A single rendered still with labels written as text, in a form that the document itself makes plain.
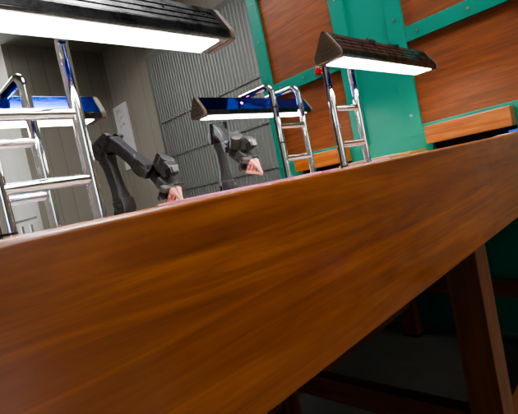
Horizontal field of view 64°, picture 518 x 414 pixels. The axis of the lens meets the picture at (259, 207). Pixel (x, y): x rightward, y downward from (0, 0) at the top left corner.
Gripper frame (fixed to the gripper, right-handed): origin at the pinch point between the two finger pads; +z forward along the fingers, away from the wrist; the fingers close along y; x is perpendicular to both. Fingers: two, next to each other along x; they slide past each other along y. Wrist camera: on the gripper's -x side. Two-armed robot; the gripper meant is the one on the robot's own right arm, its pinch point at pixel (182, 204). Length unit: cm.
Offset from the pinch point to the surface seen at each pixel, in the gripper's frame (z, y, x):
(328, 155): 6, 75, -16
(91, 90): -468, 188, 161
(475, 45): 39, 83, -81
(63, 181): 38, -61, -45
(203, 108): -5.3, 3.2, -36.2
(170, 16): 37, -45, -74
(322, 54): 33, 4, -70
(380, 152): 26, 81, -29
